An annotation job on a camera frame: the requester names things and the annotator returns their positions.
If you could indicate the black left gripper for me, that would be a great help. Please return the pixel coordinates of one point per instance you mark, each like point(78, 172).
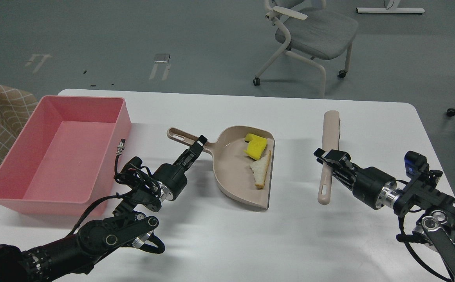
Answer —
point(172, 176)

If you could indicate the grey office chair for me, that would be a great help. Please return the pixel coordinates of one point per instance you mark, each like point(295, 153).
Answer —
point(308, 34)

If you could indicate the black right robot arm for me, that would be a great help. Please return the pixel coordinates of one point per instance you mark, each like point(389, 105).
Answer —
point(426, 215)

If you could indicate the beige plastic dustpan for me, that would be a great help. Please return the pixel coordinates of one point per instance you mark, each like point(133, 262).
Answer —
point(232, 166)

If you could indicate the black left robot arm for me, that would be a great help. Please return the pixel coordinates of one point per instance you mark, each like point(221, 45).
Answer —
point(107, 224)

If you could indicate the silver floor socket plate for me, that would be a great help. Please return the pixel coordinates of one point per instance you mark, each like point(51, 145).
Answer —
point(162, 58)

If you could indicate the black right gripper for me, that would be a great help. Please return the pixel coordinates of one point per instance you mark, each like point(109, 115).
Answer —
point(366, 184)

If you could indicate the pink plastic bin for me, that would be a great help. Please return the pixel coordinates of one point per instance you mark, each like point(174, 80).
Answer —
point(63, 159)

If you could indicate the beige hand brush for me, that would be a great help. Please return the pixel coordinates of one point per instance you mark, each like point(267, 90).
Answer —
point(330, 141)

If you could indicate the yellow sponge piece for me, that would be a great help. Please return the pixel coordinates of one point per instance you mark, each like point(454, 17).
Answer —
point(255, 147)

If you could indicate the white desk base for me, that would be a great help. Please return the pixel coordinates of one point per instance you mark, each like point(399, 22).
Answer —
point(390, 7)

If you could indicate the triangular bread slice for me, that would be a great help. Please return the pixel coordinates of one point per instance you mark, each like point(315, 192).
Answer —
point(260, 168)

